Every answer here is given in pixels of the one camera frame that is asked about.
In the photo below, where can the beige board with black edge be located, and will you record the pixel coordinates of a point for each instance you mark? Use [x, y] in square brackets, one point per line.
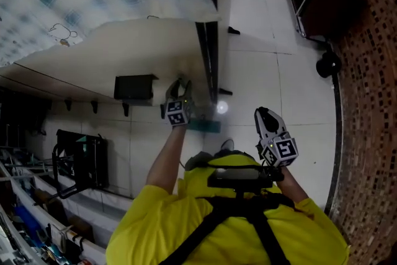
[139, 49]

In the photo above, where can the person's shoe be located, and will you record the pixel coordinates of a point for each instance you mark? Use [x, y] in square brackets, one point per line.
[228, 144]

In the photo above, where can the black panel bracket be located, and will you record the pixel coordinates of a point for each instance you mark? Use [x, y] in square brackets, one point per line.
[67, 104]
[125, 109]
[94, 106]

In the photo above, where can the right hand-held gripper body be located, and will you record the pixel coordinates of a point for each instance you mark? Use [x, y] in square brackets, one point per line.
[280, 149]

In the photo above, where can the black panel foot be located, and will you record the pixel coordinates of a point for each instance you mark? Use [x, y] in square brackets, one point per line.
[225, 91]
[233, 30]

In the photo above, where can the cluttered storage shelf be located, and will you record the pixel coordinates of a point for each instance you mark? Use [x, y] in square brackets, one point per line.
[31, 214]

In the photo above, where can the black chest-mounted device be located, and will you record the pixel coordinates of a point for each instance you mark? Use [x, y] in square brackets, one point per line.
[239, 178]

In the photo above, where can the black trash can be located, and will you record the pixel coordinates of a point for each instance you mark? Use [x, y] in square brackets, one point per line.
[328, 64]

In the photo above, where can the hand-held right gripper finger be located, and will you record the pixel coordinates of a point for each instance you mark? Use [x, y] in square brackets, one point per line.
[274, 121]
[259, 122]

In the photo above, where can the black box on panel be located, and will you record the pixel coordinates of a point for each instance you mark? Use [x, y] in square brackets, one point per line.
[133, 88]

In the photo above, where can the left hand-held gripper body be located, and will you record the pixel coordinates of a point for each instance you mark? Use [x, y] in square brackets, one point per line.
[177, 113]

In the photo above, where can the person's right forearm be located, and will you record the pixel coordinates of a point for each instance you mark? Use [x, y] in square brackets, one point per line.
[290, 184]

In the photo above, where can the person's left forearm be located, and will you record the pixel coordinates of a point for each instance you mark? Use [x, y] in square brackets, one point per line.
[164, 158]

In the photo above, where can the black metal cart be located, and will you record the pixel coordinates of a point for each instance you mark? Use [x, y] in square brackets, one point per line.
[81, 161]

